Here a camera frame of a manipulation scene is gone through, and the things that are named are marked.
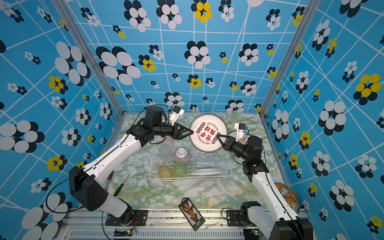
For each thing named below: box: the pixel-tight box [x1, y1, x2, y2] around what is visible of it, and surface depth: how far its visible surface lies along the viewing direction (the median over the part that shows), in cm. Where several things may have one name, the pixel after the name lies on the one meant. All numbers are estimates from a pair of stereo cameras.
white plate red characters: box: [189, 113, 228, 153], surface depth 75 cm
